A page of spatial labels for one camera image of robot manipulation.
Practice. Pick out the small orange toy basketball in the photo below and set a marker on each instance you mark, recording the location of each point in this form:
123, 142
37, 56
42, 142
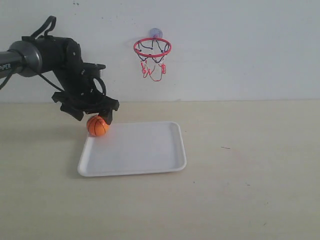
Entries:
97, 126

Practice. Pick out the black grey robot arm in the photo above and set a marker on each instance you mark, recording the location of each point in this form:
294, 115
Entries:
58, 61

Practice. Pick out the clear suction cup mount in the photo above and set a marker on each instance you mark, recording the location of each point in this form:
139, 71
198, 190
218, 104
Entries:
155, 33

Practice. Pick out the white rectangular plastic tray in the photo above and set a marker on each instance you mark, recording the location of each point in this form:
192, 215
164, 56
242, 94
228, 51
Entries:
134, 149

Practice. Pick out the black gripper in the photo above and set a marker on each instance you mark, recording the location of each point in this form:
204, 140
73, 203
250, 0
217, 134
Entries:
83, 90

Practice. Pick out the red mini basketball hoop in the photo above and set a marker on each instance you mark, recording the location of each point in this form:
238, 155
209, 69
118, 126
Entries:
152, 52

